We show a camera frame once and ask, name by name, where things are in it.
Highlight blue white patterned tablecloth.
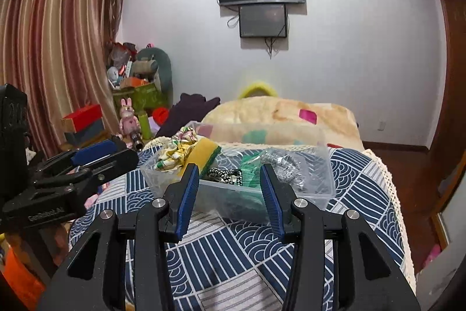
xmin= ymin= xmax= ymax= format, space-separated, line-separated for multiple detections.
xmin=144 ymin=136 xmax=418 ymax=290

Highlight silver steel wool scourer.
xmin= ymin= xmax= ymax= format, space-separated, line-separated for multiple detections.
xmin=262 ymin=146 xmax=325 ymax=194

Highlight orange bag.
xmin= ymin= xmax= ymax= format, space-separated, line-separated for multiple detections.
xmin=0 ymin=245 xmax=45 ymax=301

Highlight grey-blue box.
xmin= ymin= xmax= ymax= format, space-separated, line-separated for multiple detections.
xmin=63 ymin=122 xmax=110 ymax=148

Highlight pink rabbit toy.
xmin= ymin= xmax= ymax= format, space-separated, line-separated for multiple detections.
xmin=119 ymin=97 xmax=141 ymax=137

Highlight beige fleece blanket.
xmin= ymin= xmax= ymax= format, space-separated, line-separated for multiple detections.
xmin=201 ymin=96 xmax=363 ymax=152

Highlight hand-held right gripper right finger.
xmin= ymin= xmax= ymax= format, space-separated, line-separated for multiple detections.
xmin=259 ymin=162 xmax=421 ymax=311

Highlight red cloth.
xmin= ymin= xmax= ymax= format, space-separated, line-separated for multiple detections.
xmin=151 ymin=107 xmax=172 ymax=126

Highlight white wardrobe door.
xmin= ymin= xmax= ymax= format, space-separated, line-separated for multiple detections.
xmin=416 ymin=245 xmax=463 ymax=311

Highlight blue wave-patterned tablecloth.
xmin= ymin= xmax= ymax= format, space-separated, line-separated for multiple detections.
xmin=69 ymin=145 xmax=407 ymax=311

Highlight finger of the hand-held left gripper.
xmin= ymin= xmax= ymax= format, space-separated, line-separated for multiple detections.
xmin=31 ymin=135 xmax=126 ymax=184
xmin=34 ymin=149 xmax=140 ymax=198

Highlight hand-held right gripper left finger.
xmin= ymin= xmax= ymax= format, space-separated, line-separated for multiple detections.
xmin=36 ymin=162 xmax=201 ymax=311

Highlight floral patterned cloth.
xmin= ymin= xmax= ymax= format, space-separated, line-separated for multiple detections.
xmin=153 ymin=126 xmax=199 ymax=174

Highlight clear plastic storage box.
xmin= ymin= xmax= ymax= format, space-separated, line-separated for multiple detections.
xmin=140 ymin=120 xmax=336 ymax=225

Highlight green cylindrical bottle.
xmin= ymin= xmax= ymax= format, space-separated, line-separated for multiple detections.
xmin=137 ymin=112 xmax=154 ymax=140

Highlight pink item on floor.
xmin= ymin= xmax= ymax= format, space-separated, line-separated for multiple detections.
xmin=424 ymin=245 xmax=443 ymax=268

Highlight grey plush toy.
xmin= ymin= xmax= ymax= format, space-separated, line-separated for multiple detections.
xmin=135 ymin=46 xmax=174 ymax=105

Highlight yellow green sponge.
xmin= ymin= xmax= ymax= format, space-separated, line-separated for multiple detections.
xmin=183 ymin=136 xmax=222 ymax=175

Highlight black hanging cable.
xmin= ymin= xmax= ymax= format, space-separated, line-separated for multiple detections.
xmin=265 ymin=36 xmax=280 ymax=60

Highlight striped brown curtain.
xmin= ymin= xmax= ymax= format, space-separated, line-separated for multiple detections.
xmin=0 ymin=0 xmax=130 ymax=159

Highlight small dark binoculars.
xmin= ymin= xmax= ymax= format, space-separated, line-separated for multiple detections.
xmin=129 ymin=131 xmax=145 ymax=152

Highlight dark purple cloth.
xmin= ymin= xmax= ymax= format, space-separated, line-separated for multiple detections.
xmin=155 ymin=93 xmax=221 ymax=139

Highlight pile of toys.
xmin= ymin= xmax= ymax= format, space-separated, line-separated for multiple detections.
xmin=107 ymin=41 xmax=140 ymax=90

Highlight red box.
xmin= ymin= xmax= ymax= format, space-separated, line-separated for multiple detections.
xmin=60 ymin=103 xmax=105 ymax=133

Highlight green cardboard box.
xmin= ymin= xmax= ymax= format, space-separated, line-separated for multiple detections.
xmin=112 ymin=82 xmax=169 ymax=115

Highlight brown wooden wardrobe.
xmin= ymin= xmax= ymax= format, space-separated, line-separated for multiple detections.
xmin=379 ymin=0 xmax=466 ymax=261

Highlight small wall-mounted monitor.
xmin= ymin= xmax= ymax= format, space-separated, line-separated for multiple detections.
xmin=238 ymin=3 xmax=288 ymax=39

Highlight green knitted cloth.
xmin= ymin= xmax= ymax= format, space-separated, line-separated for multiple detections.
xmin=226 ymin=150 xmax=274 ymax=221

